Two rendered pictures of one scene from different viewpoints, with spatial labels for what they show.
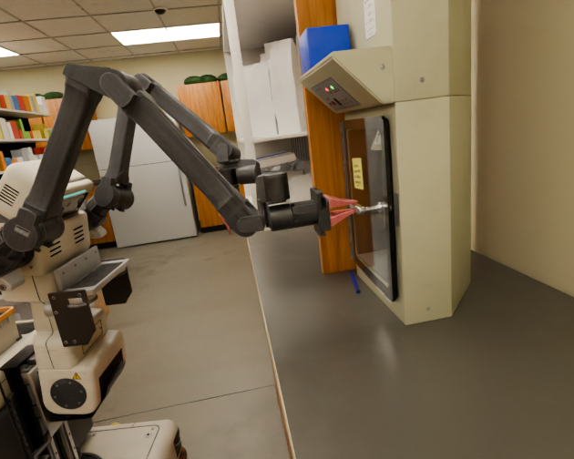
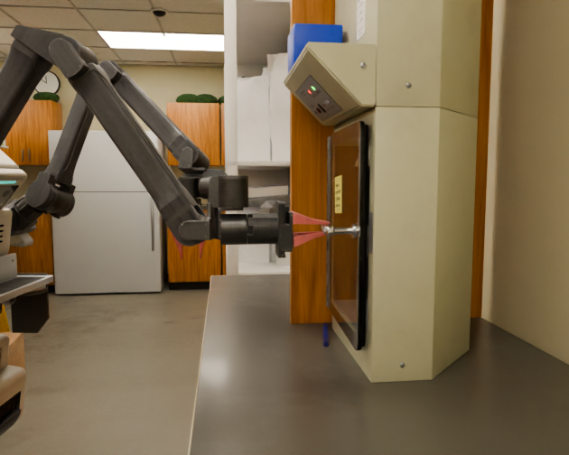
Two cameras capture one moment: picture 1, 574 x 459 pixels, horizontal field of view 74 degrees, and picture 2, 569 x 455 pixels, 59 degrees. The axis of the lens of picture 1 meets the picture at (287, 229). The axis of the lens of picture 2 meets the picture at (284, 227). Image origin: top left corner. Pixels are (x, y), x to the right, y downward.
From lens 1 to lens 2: 0.16 m
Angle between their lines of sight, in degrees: 9
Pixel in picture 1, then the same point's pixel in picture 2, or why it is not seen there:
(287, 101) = (286, 123)
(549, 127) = not seen: outside the picture
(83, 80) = (32, 44)
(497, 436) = not seen: outside the picture
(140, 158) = (107, 182)
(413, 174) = (392, 191)
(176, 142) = (124, 125)
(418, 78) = (405, 83)
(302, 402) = (213, 442)
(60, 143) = not seen: outside the picture
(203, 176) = (149, 167)
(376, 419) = not seen: outside the picture
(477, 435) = not seen: outside the picture
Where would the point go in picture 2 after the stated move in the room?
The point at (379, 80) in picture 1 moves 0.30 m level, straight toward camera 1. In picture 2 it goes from (359, 79) to (322, 26)
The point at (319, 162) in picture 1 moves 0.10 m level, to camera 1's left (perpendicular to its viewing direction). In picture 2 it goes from (300, 182) to (257, 182)
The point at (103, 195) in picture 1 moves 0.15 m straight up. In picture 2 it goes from (37, 193) to (34, 135)
